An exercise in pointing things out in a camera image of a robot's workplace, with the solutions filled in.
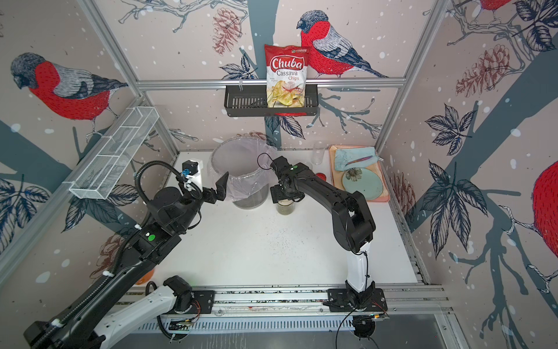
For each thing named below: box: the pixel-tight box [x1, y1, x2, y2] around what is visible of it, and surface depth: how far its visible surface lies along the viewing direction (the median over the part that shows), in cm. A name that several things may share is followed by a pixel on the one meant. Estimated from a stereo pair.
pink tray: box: [329, 144, 391, 203], surface depth 113 cm
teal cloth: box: [334, 146, 379, 171], surface depth 120 cm
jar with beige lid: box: [276, 199, 295, 216], surface depth 96 cm
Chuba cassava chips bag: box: [264, 44, 311, 108], surface depth 87 cm
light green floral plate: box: [342, 167, 384, 201], surface depth 109 cm
